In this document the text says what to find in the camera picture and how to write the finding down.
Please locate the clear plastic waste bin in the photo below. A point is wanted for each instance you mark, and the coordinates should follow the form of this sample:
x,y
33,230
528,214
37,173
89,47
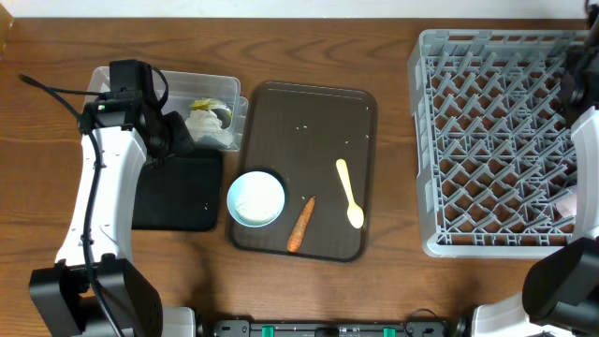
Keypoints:
x,y
187,89

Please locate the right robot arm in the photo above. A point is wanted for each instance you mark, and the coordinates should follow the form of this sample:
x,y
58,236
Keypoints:
x,y
560,292

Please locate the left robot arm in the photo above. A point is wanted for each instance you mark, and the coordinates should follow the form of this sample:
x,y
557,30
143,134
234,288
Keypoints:
x,y
93,287

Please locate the paper wrapper waste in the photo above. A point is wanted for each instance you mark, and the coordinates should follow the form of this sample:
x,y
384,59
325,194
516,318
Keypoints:
x,y
208,122

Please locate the pink plastic cup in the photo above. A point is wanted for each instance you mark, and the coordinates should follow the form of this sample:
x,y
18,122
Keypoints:
x,y
567,204

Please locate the pale yellow plastic spoon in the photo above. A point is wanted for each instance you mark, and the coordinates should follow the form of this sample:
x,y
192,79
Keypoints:
x,y
354,212

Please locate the dark brown serving tray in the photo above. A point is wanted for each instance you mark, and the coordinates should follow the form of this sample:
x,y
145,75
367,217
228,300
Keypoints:
x,y
297,132

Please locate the grey plastic dishwasher rack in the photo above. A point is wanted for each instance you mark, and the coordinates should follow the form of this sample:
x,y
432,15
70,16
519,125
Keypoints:
x,y
494,153

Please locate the black plastic waste bin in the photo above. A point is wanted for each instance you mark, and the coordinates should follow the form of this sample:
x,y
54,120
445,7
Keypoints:
x,y
180,194

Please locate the light blue rice bowl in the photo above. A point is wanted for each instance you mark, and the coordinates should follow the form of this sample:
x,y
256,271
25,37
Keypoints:
x,y
255,199

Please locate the orange carrot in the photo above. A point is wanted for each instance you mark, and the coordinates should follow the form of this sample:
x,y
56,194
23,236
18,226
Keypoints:
x,y
297,235

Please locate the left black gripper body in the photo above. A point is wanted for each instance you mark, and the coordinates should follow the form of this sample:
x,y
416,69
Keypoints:
x,y
171,139

